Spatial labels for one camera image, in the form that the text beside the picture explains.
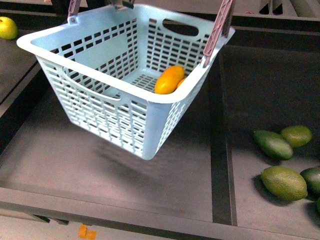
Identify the yellow mango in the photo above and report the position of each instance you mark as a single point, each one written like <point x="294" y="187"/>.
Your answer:
<point x="168" y="81"/>
<point x="180" y="82"/>

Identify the light blue plastic basket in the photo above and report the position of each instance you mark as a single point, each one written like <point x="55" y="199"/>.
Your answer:
<point x="103" y="69"/>

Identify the brown basket handle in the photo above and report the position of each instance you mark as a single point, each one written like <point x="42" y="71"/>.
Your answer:
<point x="221" y="25"/>

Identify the black display shelf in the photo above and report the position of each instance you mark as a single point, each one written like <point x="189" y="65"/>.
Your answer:
<point x="204" y="182"/>

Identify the dark green avocado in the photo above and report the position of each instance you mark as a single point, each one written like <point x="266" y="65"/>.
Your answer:
<point x="273" y="145"/>

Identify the orange floor marker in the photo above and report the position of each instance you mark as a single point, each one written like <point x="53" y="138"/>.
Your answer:
<point x="86" y="233"/>

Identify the green lime lower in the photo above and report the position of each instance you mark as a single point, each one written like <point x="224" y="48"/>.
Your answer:
<point x="284" y="183"/>

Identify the green lime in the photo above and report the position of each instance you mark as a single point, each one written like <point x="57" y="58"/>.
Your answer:
<point x="297" y="135"/>
<point x="284" y="183"/>

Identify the green lime upper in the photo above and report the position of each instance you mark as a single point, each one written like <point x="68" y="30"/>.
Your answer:
<point x="297" y="135"/>

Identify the dark green avocado right edge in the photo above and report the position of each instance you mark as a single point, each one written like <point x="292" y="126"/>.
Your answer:
<point x="312" y="178"/>

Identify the yellow green apple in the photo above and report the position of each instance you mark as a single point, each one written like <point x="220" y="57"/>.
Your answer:
<point x="8" y="28"/>

